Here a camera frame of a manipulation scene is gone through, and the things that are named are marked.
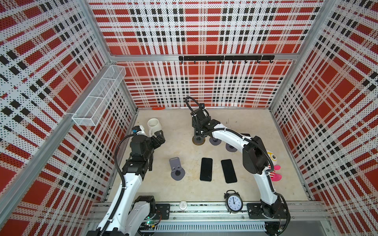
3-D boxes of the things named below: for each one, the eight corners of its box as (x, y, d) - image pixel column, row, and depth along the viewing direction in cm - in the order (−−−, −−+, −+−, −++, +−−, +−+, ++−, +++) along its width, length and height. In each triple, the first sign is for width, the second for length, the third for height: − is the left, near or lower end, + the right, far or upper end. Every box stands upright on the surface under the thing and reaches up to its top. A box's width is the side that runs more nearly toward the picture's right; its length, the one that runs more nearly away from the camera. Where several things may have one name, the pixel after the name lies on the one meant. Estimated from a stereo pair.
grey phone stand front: (173, 181, 86) (171, 175, 77) (171, 166, 92) (168, 158, 83) (186, 178, 87) (185, 171, 78) (183, 163, 93) (182, 155, 84)
